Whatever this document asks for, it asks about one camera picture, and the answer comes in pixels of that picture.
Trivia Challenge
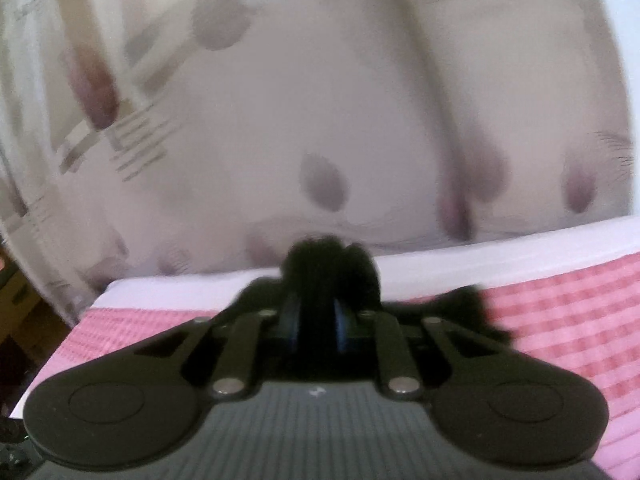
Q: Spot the black shirt with red print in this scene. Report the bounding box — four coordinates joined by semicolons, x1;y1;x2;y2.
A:
240;234;513;361

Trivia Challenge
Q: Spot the pink and white bed blanket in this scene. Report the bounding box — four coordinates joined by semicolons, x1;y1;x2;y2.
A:
10;217;640;480

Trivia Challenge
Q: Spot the beige leaf print curtain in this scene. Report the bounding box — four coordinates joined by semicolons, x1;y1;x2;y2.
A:
0;0;640;326

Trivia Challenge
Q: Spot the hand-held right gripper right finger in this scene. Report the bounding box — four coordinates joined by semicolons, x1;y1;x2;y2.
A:
330;299;502;399

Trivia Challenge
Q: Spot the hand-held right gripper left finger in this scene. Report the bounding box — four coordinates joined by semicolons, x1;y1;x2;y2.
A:
134;294;304;399

